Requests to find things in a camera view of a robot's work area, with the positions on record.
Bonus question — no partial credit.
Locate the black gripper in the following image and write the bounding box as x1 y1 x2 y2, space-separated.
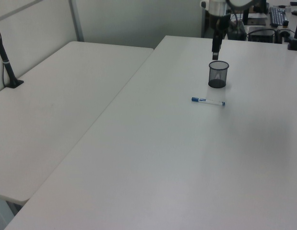
209 13 232 61

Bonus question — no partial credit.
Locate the blue and white marker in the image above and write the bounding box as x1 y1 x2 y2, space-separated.
191 96 226 107

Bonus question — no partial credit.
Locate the black mesh pen cup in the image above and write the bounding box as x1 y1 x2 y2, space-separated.
208 60 230 88

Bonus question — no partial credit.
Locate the black monitor stand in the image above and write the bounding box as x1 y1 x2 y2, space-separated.
241 7 251 25

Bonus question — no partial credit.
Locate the black electronics box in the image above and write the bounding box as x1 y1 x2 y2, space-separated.
247 26 276 43

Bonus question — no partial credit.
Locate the black computer keyboard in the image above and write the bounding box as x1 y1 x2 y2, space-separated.
269 6 288 27

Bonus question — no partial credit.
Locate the black clamped camera pole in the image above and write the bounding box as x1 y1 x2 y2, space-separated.
286 11 297 51

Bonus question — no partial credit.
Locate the grey metal partition post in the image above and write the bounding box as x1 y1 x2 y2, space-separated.
69 0 85 43

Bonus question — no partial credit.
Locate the grey horizontal partition rail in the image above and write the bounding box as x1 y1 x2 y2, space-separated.
0 0 70 23

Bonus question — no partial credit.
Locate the black camera pole with zip tie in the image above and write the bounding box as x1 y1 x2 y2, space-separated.
0 21 24 90

